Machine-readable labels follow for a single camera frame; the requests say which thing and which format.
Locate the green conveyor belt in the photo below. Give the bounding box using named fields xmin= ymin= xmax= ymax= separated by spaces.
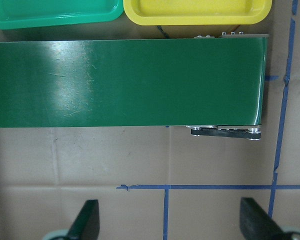
xmin=0 ymin=33 xmax=269 ymax=140

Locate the green plastic tray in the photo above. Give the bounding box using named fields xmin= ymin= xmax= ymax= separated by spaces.
xmin=0 ymin=0 xmax=124 ymax=30

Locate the yellow plastic tray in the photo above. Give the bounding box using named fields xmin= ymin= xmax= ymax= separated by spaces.
xmin=123 ymin=0 xmax=273 ymax=26

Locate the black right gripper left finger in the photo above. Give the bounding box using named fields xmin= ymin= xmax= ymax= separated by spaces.
xmin=66 ymin=199 xmax=100 ymax=240

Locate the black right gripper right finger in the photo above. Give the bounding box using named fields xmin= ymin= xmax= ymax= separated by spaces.
xmin=239 ymin=197 xmax=288 ymax=240

